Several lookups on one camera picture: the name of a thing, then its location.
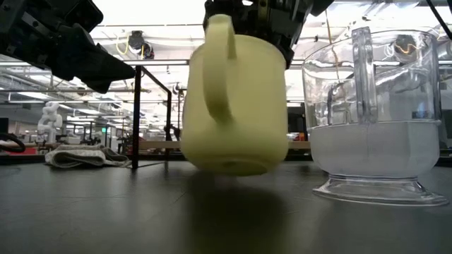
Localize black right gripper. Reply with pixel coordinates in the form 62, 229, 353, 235
203, 0, 335, 70

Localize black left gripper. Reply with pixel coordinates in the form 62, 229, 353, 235
0, 0, 137, 95

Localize yellow mug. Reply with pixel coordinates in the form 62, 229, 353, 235
179, 13, 290, 177

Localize white robot figure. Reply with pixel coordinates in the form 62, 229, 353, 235
37, 101, 64, 144

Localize white crumpled towel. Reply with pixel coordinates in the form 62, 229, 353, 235
44, 143, 132, 169

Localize orange cable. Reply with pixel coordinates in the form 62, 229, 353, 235
323, 9, 342, 82

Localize black ceiling cable reel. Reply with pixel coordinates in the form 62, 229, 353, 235
127, 30, 155, 60

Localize wooden shelf with black frame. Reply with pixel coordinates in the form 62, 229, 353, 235
131, 65, 311, 171

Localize black cable loop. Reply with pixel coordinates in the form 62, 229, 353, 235
0, 132, 27, 154

